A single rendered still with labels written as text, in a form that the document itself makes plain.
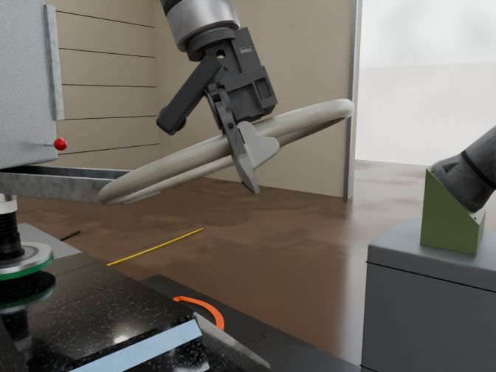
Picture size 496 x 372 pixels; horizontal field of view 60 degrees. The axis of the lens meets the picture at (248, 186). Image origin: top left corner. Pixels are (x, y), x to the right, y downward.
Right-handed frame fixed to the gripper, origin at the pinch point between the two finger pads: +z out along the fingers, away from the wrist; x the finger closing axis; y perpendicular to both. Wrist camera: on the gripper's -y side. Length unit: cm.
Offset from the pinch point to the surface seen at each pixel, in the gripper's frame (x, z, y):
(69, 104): 590, -190, -171
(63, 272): 61, 6, -52
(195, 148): -0.8, -7.1, -4.9
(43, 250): 62, -2, -55
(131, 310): 39, 18, -32
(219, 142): -1.4, -6.8, -1.6
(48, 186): 38, -14, -39
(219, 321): 194, 73, -32
